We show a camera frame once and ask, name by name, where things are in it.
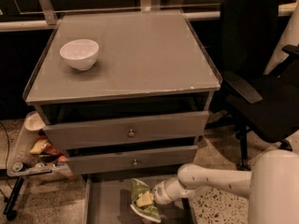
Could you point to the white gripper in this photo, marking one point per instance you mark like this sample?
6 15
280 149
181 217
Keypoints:
161 193

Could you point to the green jalapeno chip bag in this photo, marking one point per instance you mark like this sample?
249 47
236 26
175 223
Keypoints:
149 212

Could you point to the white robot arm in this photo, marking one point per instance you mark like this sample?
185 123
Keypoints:
271 187

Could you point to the grey open bottom drawer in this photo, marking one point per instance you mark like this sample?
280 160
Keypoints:
108 200

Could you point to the grey middle drawer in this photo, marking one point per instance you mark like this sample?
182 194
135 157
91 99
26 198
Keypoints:
130 160

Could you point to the grey top drawer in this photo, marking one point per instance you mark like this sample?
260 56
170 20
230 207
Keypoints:
110 132

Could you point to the grey drawer cabinet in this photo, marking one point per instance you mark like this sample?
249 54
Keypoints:
149 64

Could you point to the red snack bag in bin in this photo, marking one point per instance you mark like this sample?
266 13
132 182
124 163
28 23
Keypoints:
52 150

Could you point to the yellow snack bag in bin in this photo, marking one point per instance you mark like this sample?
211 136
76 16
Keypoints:
39 146

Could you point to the clear plastic storage bin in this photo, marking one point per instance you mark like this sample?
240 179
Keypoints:
41 167

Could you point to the soda can in bin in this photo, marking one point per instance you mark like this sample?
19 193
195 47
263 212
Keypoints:
19 167

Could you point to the black stand leg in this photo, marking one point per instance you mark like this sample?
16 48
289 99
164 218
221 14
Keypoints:
9 211

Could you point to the white bowl in bin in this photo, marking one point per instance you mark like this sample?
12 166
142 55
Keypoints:
34 122

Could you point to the black office chair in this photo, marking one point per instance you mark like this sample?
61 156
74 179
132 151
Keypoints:
265 104

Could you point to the white ceramic bowl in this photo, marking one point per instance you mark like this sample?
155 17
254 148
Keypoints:
80 54

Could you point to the metal rail with brackets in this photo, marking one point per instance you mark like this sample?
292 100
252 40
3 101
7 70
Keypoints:
46 19

